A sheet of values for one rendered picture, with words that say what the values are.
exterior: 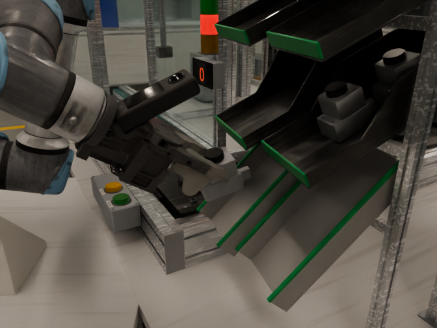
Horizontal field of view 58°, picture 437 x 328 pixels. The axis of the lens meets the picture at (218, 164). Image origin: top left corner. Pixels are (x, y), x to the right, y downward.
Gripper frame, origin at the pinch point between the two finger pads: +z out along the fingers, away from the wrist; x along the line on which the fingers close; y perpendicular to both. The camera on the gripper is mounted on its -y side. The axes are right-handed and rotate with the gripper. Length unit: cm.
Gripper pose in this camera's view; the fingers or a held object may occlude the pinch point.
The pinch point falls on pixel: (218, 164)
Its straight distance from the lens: 60.4
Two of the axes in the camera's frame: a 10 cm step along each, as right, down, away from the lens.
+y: -5.8, 7.8, 2.3
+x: 3.6, 5.0, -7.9
